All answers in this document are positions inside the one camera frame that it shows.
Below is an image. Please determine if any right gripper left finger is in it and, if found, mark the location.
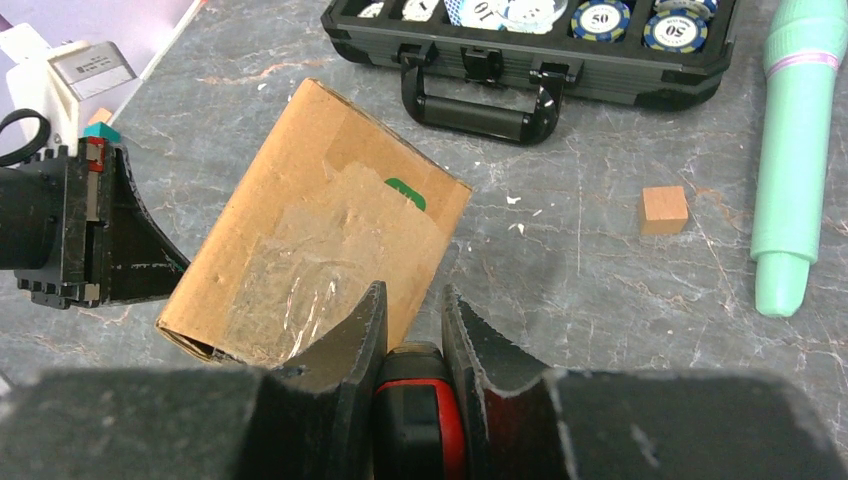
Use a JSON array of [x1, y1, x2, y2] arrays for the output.
[[1, 281, 387, 479]]

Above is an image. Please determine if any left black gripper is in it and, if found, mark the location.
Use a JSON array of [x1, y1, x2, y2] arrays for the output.
[[14, 137, 190, 310]]

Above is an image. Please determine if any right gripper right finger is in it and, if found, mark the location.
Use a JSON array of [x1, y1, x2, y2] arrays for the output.
[[442, 286, 847, 479]]

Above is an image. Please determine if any red black utility knife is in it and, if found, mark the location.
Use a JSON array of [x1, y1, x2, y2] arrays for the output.
[[371, 342, 467, 479]]

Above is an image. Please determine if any brown cardboard express box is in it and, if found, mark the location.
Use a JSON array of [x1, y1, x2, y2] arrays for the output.
[[156, 78, 472, 367]]

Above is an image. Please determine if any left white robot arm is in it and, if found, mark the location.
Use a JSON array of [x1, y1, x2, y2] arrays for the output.
[[1, 108, 190, 310]]

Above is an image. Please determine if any teal small block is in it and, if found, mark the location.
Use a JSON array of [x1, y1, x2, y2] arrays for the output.
[[83, 122, 122, 144]]

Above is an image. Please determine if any wooden block left edge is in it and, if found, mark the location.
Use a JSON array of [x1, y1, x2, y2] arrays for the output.
[[87, 108, 114, 126]]

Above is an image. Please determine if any small wooden cube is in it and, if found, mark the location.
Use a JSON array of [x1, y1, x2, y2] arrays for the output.
[[638, 186, 689, 235]]

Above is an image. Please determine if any black poker chip case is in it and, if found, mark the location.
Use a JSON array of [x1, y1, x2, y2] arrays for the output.
[[321, 1, 741, 145]]

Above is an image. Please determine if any mint green marker pen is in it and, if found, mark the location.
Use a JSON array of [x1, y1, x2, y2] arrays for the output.
[[750, 1, 847, 317]]

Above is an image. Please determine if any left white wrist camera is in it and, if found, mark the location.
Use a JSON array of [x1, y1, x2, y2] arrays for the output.
[[1, 23, 137, 150]]

